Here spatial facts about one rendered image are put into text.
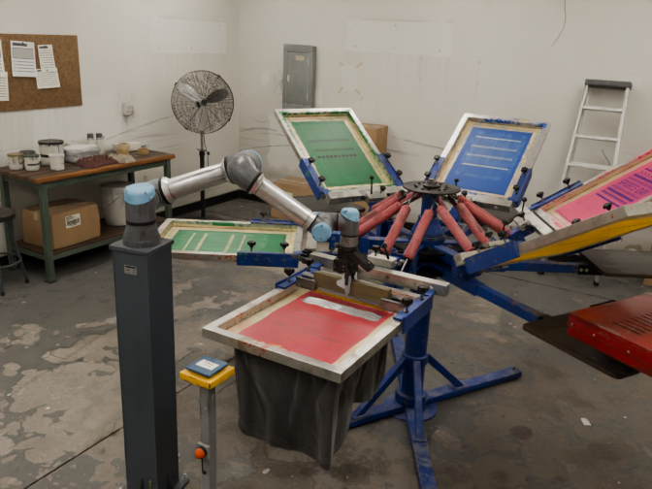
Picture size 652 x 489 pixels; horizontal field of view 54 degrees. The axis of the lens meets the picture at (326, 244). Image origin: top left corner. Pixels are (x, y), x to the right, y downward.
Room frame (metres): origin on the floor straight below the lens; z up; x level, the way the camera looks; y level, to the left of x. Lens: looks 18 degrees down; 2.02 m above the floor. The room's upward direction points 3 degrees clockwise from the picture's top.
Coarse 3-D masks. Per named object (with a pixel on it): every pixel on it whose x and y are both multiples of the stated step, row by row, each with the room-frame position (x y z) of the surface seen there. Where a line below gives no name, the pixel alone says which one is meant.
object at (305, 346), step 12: (336, 312) 2.38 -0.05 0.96; (384, 312) 2.40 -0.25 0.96; (360, 324) 2.28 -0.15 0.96; (372, 324) 2.29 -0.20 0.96; (348, 336) 2.17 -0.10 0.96; (360, 336) 2.18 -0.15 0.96; (288, 348) 2.05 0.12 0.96; (300, 348) 2.05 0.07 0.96; (312, 348) 2.06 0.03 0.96; (324, 348) 2.06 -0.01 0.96; (336, 348) 2.07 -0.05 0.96; (348, 348) 2.07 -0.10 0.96; (324, 360) 1.98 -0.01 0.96; (336, 360) 1.98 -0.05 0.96
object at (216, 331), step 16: (288, 288) 2.54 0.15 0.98; (256, 304) 2.35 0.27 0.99; (224, 320) 2.18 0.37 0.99; (240, 320) 2.25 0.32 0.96; (208, 336) 2.10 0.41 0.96; (224, 336) 2.06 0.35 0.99; (240, 336) 2.06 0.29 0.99; (384, 336) 2.12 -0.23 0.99; (256, 352) 1.99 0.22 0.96; (272, 352) 1.96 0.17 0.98; (288, 352) 1.95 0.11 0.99; (368, 352) 2.00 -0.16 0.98; (304, 368) 1.90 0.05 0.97; (320, 368) 1.87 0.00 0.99; (336, 368) 1.86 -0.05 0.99; (352, 368) 1.90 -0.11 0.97
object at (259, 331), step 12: (300, 300) 2.49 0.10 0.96; (336, 300) 2.51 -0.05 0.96; (276, 312) 2.35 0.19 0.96; (312, 312) 2.37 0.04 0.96; (324, 312) 2.38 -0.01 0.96; (252, 324) 2.24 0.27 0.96; (264, 324) 2.24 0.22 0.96; (252, 336) 2.14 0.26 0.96; (264, 336) 2.14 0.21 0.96; (276, 336) 2.15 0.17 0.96; (288, 336) 2.15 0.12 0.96
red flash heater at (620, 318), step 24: (576, 312) 2.15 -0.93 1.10; (600, 312) 2.16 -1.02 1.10; (624, 312) 2.17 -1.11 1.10; (648, 312) 2.18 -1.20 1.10; (576, 336) 2.11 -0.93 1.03; (600, 336) 2.03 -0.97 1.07; (624, 336) 1.97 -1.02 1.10; (648, 336) 1.98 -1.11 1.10; (624, 360) 1.94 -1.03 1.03; (648, 360) 1.87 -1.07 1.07
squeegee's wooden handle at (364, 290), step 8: (320, 272) 2.56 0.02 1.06; (320, 280) 2.55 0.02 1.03; (328, 280) 2.53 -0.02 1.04; (336, 280) 2.51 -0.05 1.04; (352, 280) 2.48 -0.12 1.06; (328, 288) 2.53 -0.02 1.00; (336, 288) 2.51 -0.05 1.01; (352, 288) 2.47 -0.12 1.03; (360, 288) 2.45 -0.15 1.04; (368, 288) 2.44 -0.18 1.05; (376, 288) 2.42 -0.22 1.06; (384, 288) 2.41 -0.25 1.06; (360, 296) 2.45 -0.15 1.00; (368, 296) 2.44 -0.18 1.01; (376, 296) 2.42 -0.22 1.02; (384, 296) 2.40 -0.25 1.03
